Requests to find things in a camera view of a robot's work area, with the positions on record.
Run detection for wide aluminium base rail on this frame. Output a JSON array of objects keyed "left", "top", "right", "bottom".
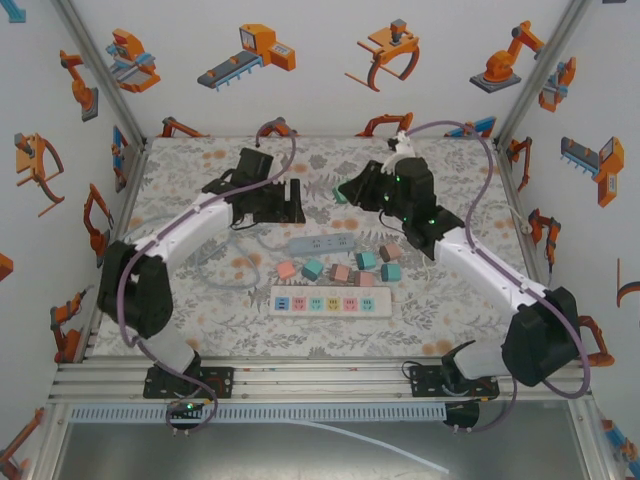
[{"left": 49, "top": 355, "right": 596, "bottom": 404}]

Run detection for aluminium frame post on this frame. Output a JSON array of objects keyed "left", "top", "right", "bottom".
[
  {"left": 52, "top": 0, "right": 151, "bottom": 151},
  {"left": 492, "top": 0, "right": 596, "bottom": 151}
]

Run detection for white slotted cable duct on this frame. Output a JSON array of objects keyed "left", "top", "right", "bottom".
[{"left": 67, "top": 402, "right": 448, "bottom": 424}]

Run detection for aluminium side rail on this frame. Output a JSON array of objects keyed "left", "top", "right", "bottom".
[
  {"left": 79, "top": 139, "right": 153, "bottom": 364},
  {"left": 493, "top": 142, "right": 569, "bottom": 360}
]

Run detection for white power strip colourful sockets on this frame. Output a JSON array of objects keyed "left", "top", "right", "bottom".
[{"left": 269, "top": 286, "right": 393, "bottom": 319}]

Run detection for black controller box with LED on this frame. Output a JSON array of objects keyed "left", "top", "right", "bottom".
[
  {"left": 443, "top": 400, "right": 481, "bottom": 427},
  {"left": 166, "top": 398, "right": 204, "bottom": 421}
]

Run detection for floral patterned table mat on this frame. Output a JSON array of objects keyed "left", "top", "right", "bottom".
[{"left": 89, "top": 135, "right": 561, "bottom": 359}]

